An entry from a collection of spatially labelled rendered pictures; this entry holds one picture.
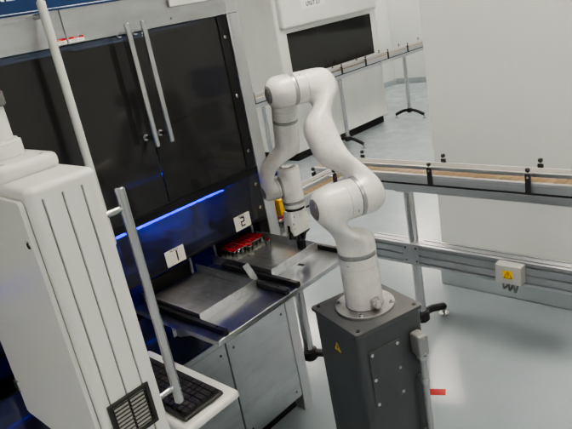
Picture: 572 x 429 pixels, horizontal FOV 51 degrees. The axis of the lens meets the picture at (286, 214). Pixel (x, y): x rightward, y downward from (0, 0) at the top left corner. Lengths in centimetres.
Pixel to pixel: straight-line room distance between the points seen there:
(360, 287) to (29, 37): 121
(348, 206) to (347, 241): 11
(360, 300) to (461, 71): 179
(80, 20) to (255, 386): 159
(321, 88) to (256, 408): 144
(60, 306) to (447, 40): 253
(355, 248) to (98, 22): 106
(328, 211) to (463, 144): 183
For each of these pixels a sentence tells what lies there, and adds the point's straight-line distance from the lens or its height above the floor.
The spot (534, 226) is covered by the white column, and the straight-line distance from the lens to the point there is 345.
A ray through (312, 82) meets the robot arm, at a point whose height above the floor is 156.
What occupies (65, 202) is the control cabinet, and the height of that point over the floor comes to 150.
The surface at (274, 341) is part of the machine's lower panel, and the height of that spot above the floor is 44.
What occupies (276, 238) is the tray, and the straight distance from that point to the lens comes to 249.
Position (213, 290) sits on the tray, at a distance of 220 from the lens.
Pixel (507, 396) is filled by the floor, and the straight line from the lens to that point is 296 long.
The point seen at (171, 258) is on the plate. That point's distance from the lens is 220.
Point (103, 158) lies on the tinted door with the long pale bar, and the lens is 203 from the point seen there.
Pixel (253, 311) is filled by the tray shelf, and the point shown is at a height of 88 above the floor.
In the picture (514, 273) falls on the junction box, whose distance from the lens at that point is 284.
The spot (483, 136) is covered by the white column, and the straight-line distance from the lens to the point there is 339.
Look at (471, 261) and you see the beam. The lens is 297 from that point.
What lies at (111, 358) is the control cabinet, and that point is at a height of 111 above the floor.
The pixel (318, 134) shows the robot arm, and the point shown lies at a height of 142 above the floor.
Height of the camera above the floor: 181
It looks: 20 degrees down
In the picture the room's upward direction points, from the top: 11 degrees counter-clockwise
